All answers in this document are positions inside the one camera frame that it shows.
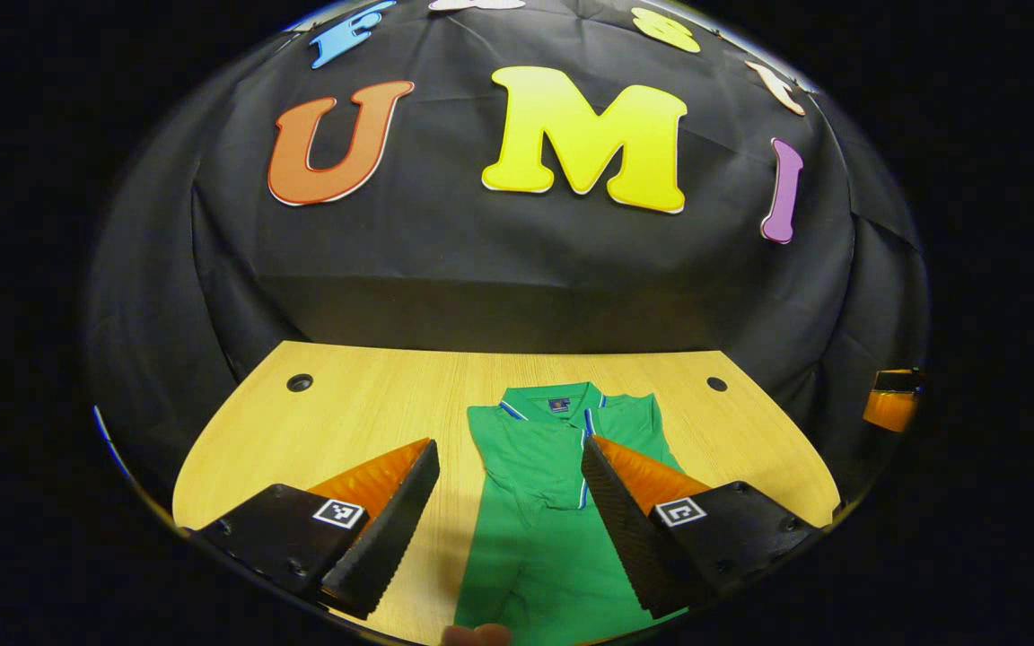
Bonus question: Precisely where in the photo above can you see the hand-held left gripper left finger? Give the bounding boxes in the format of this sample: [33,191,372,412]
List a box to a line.
[194,437,442,622]

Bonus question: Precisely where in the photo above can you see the green T-shirt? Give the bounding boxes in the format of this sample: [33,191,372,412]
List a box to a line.
[454,381,688,646]

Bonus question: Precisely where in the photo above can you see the black backdrop cloth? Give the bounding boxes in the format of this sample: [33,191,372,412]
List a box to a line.
[84,0,931,503]

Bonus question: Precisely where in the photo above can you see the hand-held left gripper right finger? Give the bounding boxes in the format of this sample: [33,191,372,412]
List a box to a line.
[580,435,821,622]

